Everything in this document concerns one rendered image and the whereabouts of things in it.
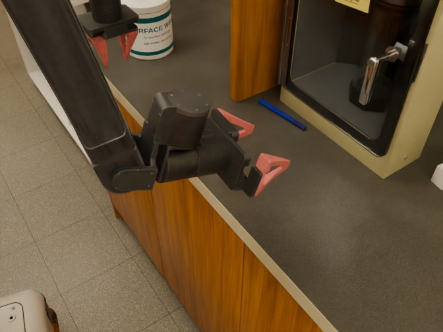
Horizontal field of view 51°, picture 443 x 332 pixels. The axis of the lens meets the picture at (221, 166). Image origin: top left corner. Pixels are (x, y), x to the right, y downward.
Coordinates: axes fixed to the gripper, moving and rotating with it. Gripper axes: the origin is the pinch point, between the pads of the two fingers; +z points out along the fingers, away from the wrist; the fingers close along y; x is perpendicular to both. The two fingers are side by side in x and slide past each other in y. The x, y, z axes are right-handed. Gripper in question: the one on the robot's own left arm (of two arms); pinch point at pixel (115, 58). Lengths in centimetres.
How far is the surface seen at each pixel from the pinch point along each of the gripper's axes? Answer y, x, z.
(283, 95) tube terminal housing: 33.3, -15.4, 13.5
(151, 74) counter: 13.4, 12.8, 15.7
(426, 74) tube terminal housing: 35, -46, -8
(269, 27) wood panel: 32.8, -9.2, -1.0
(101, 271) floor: -11, 32, 110
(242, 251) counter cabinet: 6.3, -36.5, 29.8
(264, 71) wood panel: 32.3, -9.2, 9.9
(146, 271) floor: 4, 21, 110
